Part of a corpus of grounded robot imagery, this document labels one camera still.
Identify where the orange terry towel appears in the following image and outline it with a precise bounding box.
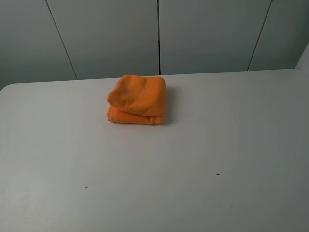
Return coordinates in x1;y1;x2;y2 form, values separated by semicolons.
107;75;167;125

